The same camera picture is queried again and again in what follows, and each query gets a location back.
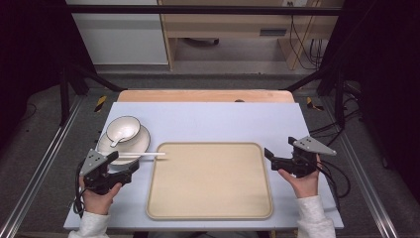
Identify wooden desk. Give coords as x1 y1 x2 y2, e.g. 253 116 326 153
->
157 0 345 71

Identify right hand-held gripper black cable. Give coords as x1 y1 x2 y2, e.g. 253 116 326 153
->
316 159 352 212

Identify white ceramic spoon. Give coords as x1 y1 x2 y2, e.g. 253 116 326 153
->
109 126 134 148

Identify black hanging cables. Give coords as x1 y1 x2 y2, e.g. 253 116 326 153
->
287 0 329 70

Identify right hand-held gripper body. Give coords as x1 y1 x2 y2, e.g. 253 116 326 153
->
271 136 338 179

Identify black curtain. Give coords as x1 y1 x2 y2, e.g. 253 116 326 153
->
318 0 420 202
0 0 97 147

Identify white cabinet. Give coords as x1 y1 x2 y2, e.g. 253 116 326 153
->
64 0 169 65

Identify beige rectangular tray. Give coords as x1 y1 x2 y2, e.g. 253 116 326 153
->
145 141 274 221

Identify yellow black tape strip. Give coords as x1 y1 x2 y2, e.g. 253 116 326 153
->
305 95 325 112
93 94 109 114

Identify white bowl with dark rim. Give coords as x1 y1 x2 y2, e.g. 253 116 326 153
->
105 115 142 144

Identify black frame bar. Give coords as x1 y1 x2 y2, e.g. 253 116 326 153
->
64 4 343 17

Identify aluminium floor rail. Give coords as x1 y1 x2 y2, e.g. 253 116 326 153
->
320 97 401 238
0 94 84 238

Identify wooden table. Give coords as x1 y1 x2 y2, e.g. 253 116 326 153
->
116 89 296 104

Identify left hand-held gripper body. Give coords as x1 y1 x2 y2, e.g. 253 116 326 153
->
78 149 133 196

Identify left hand-held gripper black cable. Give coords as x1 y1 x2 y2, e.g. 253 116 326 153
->
71 161 87 219

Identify person's right hand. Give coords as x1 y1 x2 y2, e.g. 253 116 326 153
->
277 154 322 199

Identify light blue table board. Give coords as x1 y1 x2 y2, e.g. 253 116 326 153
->
62 101 345 232

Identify hand-held gripper black cable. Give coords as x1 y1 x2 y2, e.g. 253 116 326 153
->
316 159 352 212
71 161 87 219

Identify white plate with dark rim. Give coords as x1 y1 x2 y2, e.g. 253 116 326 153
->
96 124 152 167

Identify person's left hand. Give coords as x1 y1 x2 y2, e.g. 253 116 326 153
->
78 177 124 216

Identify black floor cables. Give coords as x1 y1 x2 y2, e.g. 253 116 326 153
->
308 80 365 148

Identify black metal stand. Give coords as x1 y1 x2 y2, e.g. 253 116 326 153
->
282 63 349 131
58 62 128 127

